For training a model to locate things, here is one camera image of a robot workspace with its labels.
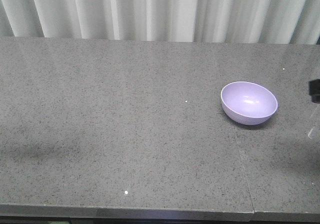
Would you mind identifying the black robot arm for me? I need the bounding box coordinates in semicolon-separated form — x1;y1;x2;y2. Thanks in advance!
308;79;320;104

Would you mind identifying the white pleated curtain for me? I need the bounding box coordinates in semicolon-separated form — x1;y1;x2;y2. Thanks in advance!
0;0;320;45

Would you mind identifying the purple plastic bowl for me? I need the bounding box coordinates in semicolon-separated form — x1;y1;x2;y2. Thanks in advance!
220;81;278;126

